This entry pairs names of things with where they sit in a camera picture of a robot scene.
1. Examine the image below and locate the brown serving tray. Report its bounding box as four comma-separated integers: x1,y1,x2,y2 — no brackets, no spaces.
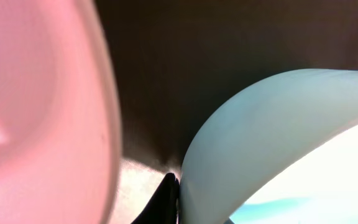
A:
96,0,358,223

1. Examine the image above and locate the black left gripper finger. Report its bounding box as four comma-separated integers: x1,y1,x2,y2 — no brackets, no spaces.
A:
132,173,180,224

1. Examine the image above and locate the light blue bowl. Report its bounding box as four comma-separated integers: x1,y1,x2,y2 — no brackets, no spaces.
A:
180,69,358,223

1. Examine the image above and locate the pink bowl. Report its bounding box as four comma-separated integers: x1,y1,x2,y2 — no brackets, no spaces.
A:
0,0,121,223

